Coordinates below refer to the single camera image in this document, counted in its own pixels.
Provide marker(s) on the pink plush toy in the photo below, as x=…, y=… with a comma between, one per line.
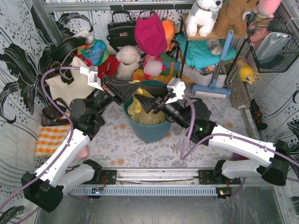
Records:
x=264, y=13

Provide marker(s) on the silver foil pouch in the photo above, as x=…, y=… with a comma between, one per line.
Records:
x=272, y=44

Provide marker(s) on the brown teddy bear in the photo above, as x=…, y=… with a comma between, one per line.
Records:
x=232, y=15

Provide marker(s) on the orange checkered cloth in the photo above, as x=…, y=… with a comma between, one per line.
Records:
x=50, y=139

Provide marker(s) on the blue handled mop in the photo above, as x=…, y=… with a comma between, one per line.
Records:
x=212, y=90

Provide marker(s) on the teal cloth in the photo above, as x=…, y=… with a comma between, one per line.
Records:
x=198, y=53

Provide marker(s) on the magenta cloth bag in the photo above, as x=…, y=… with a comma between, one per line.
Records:
x=150, y=35

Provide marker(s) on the black wire basket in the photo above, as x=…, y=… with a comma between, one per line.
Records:
x=281, y=62

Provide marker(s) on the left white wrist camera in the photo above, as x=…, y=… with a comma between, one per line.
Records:
x=92, y=76

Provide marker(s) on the white plush dog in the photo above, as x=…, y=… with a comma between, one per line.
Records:
x=202, y=17

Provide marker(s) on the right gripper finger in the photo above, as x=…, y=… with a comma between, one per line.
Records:
x=149, y=104
x=155, y=90

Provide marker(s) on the purple orange sock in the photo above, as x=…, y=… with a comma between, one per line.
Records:
x=238, y=157

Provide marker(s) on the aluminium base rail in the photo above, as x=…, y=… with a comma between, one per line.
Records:
x=144, y=177

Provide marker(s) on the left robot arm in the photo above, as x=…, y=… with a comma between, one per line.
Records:
x=47, y=186

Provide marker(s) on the pink white plush doll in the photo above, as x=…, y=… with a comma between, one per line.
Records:
x=153, y=66

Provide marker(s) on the cream plush lamb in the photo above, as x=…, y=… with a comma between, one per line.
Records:
x=129, y=59

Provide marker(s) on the yellow plush duck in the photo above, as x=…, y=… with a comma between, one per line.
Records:
x=245, y=71

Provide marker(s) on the yellow trash bag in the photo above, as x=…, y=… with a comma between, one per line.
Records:
x=138, y=114

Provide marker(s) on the pink case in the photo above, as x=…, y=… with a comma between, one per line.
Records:
x=83, y=153

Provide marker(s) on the red cloth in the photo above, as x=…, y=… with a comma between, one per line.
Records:
x=109, y=67

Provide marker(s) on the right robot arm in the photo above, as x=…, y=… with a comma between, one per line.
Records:
x=270, y=161

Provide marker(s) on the rainbow striped cloth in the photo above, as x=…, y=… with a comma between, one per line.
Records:
x=165, y=76

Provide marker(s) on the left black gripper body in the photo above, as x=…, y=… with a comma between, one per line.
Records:
x=111, y=91

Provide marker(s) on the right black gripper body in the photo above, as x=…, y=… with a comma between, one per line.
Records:
x=160, y=105

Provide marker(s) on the cream canvas tote bag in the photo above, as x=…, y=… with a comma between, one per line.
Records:
x=72, y=89

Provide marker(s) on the orange plush toy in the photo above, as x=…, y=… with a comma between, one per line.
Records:
x=169, y=29

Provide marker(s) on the black leather handbag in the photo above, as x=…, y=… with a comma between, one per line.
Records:
x=121, y=34

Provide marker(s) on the teal trash bin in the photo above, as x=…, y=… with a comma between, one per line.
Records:
x=147, y=133

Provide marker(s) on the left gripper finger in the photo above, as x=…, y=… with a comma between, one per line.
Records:
x=120, y=84
x=121, y=96

